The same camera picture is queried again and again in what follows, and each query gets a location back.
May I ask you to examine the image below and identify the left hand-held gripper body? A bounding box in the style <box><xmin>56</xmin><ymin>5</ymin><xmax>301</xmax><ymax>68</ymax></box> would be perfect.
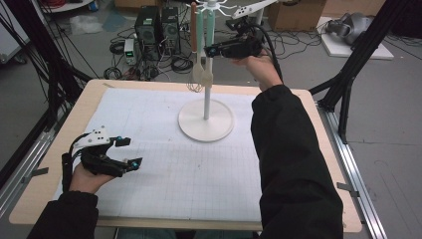
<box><xmin>73</xmin><ymin>125</ymin><xmax>129</xmax><ymax>178</ymax></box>

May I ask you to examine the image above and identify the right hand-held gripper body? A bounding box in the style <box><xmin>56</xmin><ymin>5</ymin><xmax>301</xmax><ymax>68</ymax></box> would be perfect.
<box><xmin>221</xmin><ymin>0</ymin><xmax>278</xmax><ymax>60</ymax></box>

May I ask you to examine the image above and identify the slotted wooden spatula green handle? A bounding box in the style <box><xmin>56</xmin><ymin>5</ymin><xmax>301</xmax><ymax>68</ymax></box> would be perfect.
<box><xmin>199</xmin><ymin>9</ymin><xmax>217</xmax><ymax>90</ymax></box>

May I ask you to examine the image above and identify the solid wooden spatula green handle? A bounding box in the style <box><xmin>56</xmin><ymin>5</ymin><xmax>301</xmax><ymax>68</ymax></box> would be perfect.
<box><xmin>192</xmin><ymin>9</ymin><xmax>205</xmax><ymax>85</ymax></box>

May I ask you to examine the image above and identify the whisk with wooden handle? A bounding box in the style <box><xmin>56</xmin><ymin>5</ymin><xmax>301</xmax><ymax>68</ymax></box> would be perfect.
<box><xmin>186</xmin><ymin>2</ymin><xmax>204</xmax><ymax>95</ymax></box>

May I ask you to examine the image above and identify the white utensil rack stand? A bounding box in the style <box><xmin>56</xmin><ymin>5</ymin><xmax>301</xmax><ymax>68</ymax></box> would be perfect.
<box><xmin>177</xmin><ymin>0</ymin><xmax>238</xmax><ymax>143</ymax></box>

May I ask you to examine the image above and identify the person's left hand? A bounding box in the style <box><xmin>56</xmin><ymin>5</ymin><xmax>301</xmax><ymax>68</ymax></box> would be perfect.
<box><xmin>69</xmin><ymin>162</ymin><xmax>117</xmax><ymax>195</ymax></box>

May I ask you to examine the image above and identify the person's right hand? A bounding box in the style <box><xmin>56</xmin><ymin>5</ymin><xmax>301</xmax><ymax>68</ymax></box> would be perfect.
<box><xmin>232</xmin><ymin>53</ymin><xmax>283</xmax><ymax>93</ymax></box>

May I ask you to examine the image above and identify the white grid mat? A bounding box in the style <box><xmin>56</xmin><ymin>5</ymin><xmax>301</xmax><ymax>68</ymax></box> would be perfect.
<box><xmin>54</xmin><ymin>87</ymin><xmax>267</xmax><ymax>224</ymax></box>

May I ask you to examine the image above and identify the narrow black computer tower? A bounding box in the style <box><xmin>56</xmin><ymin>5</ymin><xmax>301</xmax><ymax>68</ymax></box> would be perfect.
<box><xmin>160</xmin><ymin>6</ymin><xmax>182</xmax><ymax>56</ymax></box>

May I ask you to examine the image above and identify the cardboard box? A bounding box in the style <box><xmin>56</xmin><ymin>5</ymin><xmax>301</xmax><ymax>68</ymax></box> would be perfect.
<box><xmin>268</xmin><ymin>0</ymin><xmax>327</xmax><ymax>33</ymax></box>

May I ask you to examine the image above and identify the grey metal clamp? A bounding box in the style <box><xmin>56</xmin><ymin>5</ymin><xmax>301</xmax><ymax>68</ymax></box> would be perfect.
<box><xmin>31</xmin><ymin>167</ymin><xmax>50</xmax><ymax>178</ymax></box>
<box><xmin>336</xmin><ymin>181</ymin><xmax>361</xmax><ymax>197</ymax></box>

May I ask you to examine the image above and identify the large black computer tower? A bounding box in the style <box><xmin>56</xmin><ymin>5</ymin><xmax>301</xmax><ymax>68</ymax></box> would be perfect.
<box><xmin>133</xmin><ymin>6</ymin><xmax>163</xmax><ymax>61</ymax></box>

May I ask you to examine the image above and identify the small white power supply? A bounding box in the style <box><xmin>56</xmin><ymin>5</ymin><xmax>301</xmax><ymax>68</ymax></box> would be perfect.
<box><xmin>123</xmin><ymin>38</ymin><xmax>137</xmax><ymax>67</ymax></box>

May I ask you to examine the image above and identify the white foam board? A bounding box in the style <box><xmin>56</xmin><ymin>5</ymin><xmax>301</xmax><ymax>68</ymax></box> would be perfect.
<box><xmin>316</xmin><ymin>16</ymin><xmax>395</xmax><ymax>61</ymax></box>

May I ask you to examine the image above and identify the grey helmet-like device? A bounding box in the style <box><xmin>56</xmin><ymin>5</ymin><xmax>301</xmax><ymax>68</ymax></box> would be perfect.
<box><xmin>324</xmin><ymin>12</ymin><xmax>374</xmax><ymax>46</ymax></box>

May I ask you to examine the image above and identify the clear plastic sheet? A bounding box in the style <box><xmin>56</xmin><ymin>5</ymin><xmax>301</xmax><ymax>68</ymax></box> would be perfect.
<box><xmin>69</xmin><ymin>14</ymin><xmax>104</xmax><ymax>36</ymax></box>

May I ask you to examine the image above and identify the white round table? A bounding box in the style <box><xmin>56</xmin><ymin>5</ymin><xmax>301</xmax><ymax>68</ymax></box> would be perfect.
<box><xmin>41</xmin><ymin>0</ymin><xmax>96</xmax><ymax>14</ymax></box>

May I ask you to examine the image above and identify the white cabinet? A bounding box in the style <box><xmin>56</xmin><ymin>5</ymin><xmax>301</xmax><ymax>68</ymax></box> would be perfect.
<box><xmin>0</xmin><ymin>0</ymin><xmax>31</xmax><ymax>64</ymax></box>

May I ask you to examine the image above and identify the right hand-held gripper black cable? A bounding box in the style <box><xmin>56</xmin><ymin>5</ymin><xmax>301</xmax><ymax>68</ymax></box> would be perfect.
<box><xmin>255</xmin><ymin>24</ymin><xmax>285</xmax><ymax>84</ymax></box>

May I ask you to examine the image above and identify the hand-held gripper black cable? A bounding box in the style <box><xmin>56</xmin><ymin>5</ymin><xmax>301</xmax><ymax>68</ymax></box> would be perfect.
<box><xmin>255</xmin><ymin>24</ymin><xmax>285</xmax><ymax>84</ymax></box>
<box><xmin>61</xmin><ymin>132</ymin><xmax>91</xmax><ymax>193</ymax></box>

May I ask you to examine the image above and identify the left hand-held gripper black cable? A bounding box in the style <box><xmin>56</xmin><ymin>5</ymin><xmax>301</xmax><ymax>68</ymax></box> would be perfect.
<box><xmin>61</xmin><ymin>132</ymin><xmax>91</xmax><ymax>193</ymax></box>

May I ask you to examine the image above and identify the coiled black cable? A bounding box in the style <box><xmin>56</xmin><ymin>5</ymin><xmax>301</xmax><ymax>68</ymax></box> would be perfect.
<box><xmin>170</xmin><ymin>56</ymin><xmax>194</xmax><ymax>75</ymax></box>
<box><xmin>103</xmin><ymin>66</ymin><xmax>123</xmax><ymax>81</ymax></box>

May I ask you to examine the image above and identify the aluminium rail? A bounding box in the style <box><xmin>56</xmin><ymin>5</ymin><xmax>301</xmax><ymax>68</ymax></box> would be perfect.
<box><xmin>316</xmin><ymin>103</ymin><xmax>389</xmax><ymax>239</ymax></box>
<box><xmin>0</xmin><ymin>128</ymin><xmax>56</xmax><ymax>217</ymax></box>

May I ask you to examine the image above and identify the black metal frame stand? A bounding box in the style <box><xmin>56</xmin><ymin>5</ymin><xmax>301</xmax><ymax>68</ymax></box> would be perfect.
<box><xmin>308</xmin><ymin>0</ymin><xmax>412</xmax><ymax>144</ymax></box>
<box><xmin>0</xmin><ymin>0</ymin><xmax>94</xmax><ymax>187</ymax></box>

